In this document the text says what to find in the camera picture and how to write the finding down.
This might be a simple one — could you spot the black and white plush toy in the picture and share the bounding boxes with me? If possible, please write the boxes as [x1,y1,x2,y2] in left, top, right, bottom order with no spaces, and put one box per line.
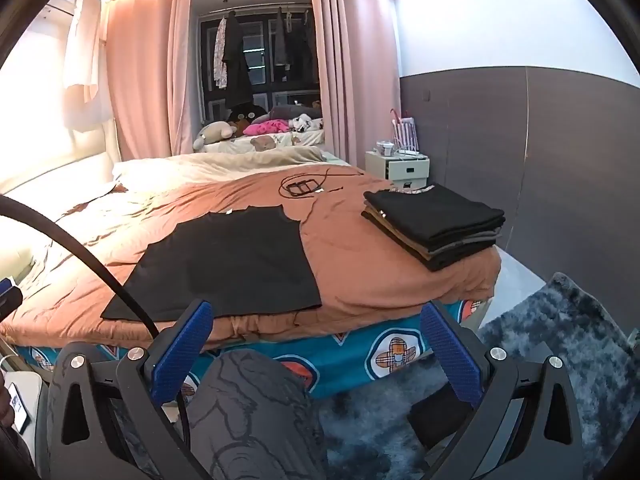
[290,113,324,134]

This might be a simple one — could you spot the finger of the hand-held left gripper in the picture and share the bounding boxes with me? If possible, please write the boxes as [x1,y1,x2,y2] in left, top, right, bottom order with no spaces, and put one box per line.
[0,277,25,321]

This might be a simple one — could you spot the white side table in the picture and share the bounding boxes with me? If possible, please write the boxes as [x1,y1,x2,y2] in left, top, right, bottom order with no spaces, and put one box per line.
[0,369,45,461]

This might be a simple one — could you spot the black device on bed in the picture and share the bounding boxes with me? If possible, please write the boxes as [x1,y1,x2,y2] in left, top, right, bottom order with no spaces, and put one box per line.
[286,178,322,197]

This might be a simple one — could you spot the teal printed bed sheet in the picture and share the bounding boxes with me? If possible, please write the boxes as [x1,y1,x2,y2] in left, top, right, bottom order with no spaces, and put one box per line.
[10,299,493,403]

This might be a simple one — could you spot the beige teddy bear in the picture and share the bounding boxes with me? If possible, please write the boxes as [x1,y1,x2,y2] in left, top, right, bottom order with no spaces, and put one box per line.
[193,121,239,152]

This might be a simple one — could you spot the black hanging jacket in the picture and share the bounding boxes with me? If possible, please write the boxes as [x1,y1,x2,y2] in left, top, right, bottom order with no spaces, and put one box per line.
[222,11,254,109]

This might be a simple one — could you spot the person's leg grey pants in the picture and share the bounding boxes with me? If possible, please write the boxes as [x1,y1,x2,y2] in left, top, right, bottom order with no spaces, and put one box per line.
[172,349,329,480]

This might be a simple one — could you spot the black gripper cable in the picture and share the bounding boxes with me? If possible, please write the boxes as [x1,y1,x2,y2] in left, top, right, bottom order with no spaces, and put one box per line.
[0,193,194,480]

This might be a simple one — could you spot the folded grey garment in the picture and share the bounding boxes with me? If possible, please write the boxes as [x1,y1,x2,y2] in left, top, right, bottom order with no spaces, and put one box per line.
[425,227,502,257]

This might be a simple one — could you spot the beige duvet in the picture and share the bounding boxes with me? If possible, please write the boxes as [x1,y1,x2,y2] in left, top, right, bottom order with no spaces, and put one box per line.
[52,147,351,226]

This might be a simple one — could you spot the pink curtain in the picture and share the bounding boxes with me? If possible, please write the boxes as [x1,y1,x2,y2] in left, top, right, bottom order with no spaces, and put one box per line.
[309,0,402,171]
[107,0,201,162]

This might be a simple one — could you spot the grey fluffy rug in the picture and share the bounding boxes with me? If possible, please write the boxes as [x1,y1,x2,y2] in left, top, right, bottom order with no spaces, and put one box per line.
[319,272,640,480]

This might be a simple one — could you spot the brown fleece blanket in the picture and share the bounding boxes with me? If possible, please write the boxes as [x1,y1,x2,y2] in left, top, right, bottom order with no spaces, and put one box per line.
[0,162,502,348]

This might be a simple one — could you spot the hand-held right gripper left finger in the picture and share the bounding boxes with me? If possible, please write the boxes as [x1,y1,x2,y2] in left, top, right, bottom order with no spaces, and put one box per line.
[52,299,216,480]

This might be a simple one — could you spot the white hanging garment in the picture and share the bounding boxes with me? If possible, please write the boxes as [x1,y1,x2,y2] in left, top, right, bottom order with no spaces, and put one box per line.
[61,0,117,132]

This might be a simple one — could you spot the floral hanging garment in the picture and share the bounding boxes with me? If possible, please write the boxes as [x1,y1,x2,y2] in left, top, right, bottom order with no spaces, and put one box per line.
[214,16,229,89]

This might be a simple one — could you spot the dark hanging garment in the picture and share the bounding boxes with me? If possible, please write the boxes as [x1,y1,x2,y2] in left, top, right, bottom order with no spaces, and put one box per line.
[299,9,319,92]
[272,7,292,69]

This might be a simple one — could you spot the brown and black plush toy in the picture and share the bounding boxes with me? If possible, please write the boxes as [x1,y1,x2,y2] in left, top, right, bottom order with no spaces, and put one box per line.
[226,105,269,137]

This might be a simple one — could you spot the smartphone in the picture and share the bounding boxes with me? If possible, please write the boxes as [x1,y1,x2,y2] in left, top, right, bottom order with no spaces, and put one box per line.
[6,381,34,435]

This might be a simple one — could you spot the pink striped bag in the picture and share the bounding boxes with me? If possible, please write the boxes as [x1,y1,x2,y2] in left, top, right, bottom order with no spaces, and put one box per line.
[391,115,419,154]

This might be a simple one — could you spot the folded brown garment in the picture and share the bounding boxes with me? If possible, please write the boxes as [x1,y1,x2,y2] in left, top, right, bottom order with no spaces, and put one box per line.
[361,206,438,262]

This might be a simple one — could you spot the folded dark garment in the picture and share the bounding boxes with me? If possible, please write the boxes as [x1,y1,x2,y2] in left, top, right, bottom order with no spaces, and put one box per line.
[424,242,497,273]

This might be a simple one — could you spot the pink cloth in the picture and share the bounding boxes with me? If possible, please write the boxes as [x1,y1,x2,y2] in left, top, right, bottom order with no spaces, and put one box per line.
[249,118,292,137]

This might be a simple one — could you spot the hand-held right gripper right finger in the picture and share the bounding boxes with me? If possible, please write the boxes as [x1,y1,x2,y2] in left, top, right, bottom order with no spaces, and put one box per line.
[420,301,586,480]

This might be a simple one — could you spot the thin black device cable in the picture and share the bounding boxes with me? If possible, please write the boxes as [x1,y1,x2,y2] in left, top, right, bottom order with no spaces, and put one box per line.
[278,168,367,199]

